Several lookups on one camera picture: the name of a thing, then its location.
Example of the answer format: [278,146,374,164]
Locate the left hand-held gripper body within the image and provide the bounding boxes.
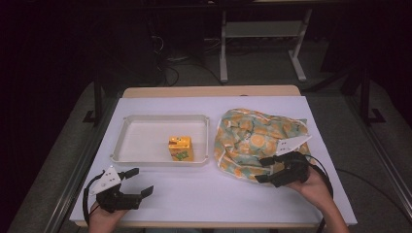
[88,166,144,214]

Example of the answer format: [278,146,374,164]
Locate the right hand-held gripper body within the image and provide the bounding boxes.
[271,134,314,189]

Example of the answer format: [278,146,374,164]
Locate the lemon print cloth bag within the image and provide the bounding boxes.
[213,108,313,183]

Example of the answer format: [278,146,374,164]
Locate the white plastic tray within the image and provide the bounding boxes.
[110,114,211,167]

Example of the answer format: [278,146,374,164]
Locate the yellow juice carton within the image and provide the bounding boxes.
[167,135,195,162]

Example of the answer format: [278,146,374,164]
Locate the person's left hand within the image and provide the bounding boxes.
[87,201,129,233]

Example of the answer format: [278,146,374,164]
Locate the person's right hand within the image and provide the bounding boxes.
[286,166,331,210]

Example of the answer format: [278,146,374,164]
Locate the white table sheet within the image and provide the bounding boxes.
[69,95,358,226]

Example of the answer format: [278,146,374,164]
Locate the black stand leg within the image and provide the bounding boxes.
[82,76,105,126]
[359,63,387,126]

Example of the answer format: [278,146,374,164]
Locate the white metal stand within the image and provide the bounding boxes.
[219,9,314,83]

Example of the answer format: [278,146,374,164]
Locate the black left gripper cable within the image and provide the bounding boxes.
[82,172,105,226]

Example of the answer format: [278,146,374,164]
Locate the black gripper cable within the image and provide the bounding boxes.
[82,172,105,226]
[303,153,335,233]

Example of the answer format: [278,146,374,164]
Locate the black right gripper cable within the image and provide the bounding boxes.
[303,153,335,233]

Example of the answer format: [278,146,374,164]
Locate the aluminium frame rail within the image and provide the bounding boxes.
[43,96,121,233]
[343,94,412,213]

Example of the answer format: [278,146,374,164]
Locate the black floor cables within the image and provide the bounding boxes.
[151,34,224,87]

